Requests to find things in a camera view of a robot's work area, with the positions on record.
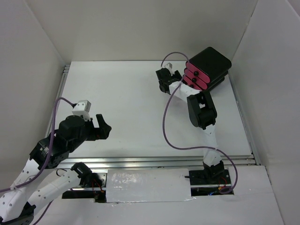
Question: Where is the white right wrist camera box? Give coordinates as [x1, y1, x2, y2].
[164, 62, 173, 74]

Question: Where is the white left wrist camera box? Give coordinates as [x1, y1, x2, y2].
[72, 100, 91, 121]

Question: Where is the white cover panel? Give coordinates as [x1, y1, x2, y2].
[106, 169, 192, 203]

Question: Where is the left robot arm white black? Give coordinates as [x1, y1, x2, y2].
[0, 114, 112, 225]

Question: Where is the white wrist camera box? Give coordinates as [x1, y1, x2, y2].
[72, 100, 91, 121]
[164, 62, 173, 74]

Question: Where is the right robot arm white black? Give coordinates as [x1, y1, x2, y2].
[156, 67, 225, 184]

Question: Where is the black drawer cabinet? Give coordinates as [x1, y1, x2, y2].
[188, 47, 232, 90]

